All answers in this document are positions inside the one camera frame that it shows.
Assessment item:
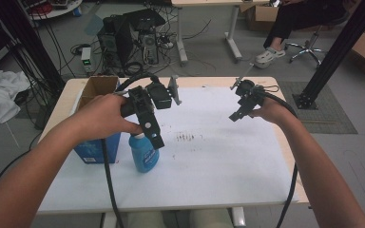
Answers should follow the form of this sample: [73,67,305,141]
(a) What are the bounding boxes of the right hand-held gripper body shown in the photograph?
[230,63,268,112]

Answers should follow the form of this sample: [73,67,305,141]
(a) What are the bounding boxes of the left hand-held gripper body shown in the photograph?
[120,74,183,120]

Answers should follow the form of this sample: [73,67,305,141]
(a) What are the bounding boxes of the blue plastic bottle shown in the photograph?
[128,132,161,174]

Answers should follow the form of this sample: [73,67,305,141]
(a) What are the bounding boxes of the blue cardboard box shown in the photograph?
[72,75,122,164]

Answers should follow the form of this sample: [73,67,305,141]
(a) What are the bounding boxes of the person's right hand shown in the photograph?
[250,96,295,126]

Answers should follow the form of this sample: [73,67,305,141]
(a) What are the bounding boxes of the person's left hand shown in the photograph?
[71,93,144,145]

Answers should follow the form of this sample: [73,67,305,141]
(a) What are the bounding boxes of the grey computer tower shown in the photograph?
[138,31,160,67]

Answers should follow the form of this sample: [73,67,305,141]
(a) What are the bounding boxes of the white table mat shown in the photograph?
[37,85,299,214]

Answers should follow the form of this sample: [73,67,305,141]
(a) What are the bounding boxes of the white desk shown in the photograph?
[170,0,272,67]

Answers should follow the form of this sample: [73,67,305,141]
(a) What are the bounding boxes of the black computer tower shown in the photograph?
[96,9,166,70]

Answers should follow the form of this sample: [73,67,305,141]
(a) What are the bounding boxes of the office chair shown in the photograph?
[284,10,351,68]

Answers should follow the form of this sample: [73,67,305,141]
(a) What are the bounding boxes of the small brown cardboard box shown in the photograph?
[240,2,280,32]

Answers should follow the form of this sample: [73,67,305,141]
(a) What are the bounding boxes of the white power unit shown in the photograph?
[81,47,93,74]

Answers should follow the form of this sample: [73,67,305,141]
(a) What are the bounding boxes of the grey floor mat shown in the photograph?
[277,80,359,136]

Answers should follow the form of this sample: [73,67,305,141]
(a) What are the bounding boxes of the wooden table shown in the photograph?
[37,75,310,228]

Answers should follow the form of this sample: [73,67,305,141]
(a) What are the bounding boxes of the black metal stand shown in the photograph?
[0,0,67,98]
[292,0,365,110]

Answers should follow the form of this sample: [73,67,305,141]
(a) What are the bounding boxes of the round white table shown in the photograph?
[28,0,84,22]

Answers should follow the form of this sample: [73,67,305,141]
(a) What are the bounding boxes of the white cloth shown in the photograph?
[0,69,31,127]

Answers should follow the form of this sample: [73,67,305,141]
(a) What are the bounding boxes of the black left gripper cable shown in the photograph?
[101,71,156,228]

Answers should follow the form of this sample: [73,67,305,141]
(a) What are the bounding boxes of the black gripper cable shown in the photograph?
[259,85,299,228]
[101,71,156,228]

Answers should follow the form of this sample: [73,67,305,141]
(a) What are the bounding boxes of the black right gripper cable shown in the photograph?
[259,85,299,228]

